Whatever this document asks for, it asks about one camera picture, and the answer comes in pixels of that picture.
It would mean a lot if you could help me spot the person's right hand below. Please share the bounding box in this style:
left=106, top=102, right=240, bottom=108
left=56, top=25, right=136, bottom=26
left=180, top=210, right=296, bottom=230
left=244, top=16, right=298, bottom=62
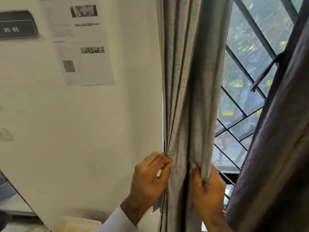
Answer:
left=191, top=163, right=227, bottom=219

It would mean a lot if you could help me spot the person's left hand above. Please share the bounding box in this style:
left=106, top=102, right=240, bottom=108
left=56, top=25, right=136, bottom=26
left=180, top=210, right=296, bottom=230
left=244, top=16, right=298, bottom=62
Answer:
left=120, top=152, right=174, bottom=226

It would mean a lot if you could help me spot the light grey curtain tie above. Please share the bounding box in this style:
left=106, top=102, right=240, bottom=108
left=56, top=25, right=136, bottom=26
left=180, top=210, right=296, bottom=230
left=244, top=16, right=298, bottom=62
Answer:
left=152, top=197, right=166, bottom=214

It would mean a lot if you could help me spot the dark grey curtain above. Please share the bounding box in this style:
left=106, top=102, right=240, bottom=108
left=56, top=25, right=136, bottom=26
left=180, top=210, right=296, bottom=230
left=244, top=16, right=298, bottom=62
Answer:
left=226, top=0, right=309, bottom=232

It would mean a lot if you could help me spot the light grey curtain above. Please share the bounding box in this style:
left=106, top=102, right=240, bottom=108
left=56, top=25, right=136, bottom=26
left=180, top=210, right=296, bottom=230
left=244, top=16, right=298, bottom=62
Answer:
left=152, top=0, right=234, bottom=232

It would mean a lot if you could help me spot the person's right forearm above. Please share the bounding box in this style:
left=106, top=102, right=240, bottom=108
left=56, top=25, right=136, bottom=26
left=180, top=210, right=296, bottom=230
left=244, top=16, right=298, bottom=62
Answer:
left=204, top=212, right=232, bottom=232

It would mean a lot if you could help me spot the person's left forearm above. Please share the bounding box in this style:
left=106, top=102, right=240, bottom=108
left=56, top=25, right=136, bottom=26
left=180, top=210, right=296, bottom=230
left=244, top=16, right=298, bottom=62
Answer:
left=94, top=206, right=138, bottom=232

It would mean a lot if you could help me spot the cream perforated plastic box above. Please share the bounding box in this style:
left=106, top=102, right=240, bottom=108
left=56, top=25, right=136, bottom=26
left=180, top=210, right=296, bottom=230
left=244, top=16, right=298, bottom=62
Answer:
left=48, top=216, right=102, bottom=232

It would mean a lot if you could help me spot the white printed paper sheet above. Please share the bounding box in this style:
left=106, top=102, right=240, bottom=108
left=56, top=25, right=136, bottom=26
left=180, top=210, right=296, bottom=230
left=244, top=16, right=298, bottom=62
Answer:
left=38, top=0, right=115, bottom=86

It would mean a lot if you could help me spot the dark grey curtain tie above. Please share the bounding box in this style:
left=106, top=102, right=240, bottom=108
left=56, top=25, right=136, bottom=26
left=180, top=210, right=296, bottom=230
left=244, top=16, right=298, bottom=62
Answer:
left=251, top=52, right=286, bottom=92

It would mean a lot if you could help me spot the black wall sign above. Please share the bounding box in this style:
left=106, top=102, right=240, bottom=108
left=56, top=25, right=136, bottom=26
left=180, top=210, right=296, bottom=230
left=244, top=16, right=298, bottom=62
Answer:
left=0, top=10, right=40, bottom=40

